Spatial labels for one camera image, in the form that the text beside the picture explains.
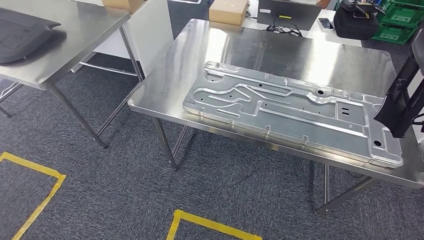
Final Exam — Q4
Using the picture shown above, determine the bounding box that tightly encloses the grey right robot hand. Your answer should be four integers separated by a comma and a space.
410, 27, 424, 78

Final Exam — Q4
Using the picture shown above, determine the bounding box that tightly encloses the black plastic plate bracket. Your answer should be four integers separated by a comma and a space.
373, 54, 424, 139

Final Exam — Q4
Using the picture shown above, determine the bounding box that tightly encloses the stainless steel workbench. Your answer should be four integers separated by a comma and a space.
127, 18, 424, 217

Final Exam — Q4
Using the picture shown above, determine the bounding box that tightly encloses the green plastic crate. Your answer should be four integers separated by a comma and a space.
376, 0, 424, 29
370, 21, 419, 46

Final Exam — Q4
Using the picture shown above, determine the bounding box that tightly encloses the black carry bag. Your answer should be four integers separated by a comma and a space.
332, 0, 381, 41

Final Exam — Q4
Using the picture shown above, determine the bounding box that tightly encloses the smartphone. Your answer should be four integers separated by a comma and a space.
316, 17, 335, 33

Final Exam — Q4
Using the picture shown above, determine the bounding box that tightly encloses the white table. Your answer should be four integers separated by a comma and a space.
241, 0, 364, 48
70, 0, 174, 78

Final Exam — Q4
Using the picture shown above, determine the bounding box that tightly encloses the dark grey laptop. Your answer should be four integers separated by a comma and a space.
256, 0, 325, 32

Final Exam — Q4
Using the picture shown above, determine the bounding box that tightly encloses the stamped sheet metal panel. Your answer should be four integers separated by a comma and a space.
182, 61, 405, 169

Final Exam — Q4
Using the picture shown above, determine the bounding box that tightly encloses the cardboard box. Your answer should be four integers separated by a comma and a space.
208, 0, 250, 27
101, 0, 146, 15

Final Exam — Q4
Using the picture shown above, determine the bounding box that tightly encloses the stainless steel table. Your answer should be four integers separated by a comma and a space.
0, 0, 146, 150

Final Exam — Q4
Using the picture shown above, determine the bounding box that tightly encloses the black moulded plastic panel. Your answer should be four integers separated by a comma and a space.
0, 7, 68, 65

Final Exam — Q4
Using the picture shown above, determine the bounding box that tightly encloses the black coiled cable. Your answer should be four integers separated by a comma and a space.
265, 17, 304, 38

